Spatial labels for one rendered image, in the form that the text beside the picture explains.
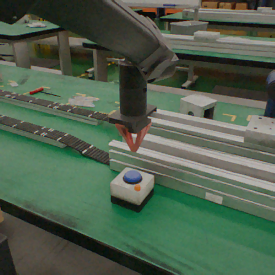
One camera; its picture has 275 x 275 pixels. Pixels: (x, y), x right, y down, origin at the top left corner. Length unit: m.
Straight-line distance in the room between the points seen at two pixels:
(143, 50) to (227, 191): 0.41
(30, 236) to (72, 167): 0.69
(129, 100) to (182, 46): 1.83
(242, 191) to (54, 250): 0.94
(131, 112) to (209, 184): 0.27
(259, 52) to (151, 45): 1.85
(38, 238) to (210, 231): 0.97
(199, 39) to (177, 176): 1.68
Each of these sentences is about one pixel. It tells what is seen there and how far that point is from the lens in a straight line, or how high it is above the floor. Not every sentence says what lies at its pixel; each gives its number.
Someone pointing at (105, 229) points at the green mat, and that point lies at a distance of 0.69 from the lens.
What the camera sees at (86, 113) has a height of 0.81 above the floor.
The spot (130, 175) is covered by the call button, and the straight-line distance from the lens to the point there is 0.71.
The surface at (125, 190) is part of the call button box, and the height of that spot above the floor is 0.83.
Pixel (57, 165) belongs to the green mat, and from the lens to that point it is 0.91.
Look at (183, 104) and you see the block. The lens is 1.11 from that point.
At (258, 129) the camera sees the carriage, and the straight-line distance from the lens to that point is 0.87.
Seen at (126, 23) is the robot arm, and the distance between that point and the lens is 0.39.
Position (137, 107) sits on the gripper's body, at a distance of 0.60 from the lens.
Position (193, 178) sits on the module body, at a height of 0.83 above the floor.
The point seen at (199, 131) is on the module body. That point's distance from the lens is 0.90.
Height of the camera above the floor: 1.26
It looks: 29 degrees down
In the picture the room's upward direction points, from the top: straight up
